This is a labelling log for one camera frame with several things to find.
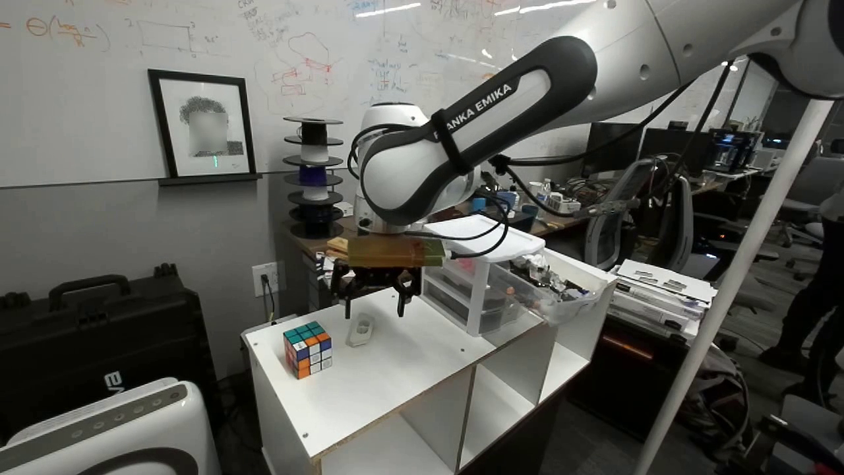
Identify black framed portrait picture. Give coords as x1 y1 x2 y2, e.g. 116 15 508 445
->
146 68 260 183

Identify grey office chair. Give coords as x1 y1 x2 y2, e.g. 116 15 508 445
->
583 156 696 272

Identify white wall outlet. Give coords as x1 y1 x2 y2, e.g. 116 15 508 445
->
250 262 282 297

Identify black picture ledge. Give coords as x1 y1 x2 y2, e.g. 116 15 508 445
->
156 171 264 191

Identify stack of filament spools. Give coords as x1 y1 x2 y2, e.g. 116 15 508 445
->
281 113 348 239

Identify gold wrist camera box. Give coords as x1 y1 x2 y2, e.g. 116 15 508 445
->
345 231 455 272

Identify white appliance with grey stripe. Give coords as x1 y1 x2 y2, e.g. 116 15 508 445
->
0 377 221 475

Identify black hard carrying case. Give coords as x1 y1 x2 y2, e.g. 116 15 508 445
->
0 262 219 443

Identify brown wooden desk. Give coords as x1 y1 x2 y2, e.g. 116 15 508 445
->
286 209 426 303

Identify black computer monitor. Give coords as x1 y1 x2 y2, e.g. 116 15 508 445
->
583 118 649 176

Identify translucent plastic drawer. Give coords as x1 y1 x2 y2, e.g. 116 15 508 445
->
485 249 618 330

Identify white cubby shelf unit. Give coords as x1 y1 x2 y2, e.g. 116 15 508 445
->
241 262 618 475

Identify stack of printed papers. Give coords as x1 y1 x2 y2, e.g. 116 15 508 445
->
609 257 721 341

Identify Rubik's cube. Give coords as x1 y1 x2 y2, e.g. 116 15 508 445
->
281 320 336 382

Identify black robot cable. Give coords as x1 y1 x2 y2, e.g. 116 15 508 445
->
345 61 737 262

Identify white plastic drawer unit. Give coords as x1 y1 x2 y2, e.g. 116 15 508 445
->
419 213 548 337

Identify black plug cord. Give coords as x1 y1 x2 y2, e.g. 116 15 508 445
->
260 272 281 324

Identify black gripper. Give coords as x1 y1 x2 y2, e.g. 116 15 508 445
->
328 259 426 322

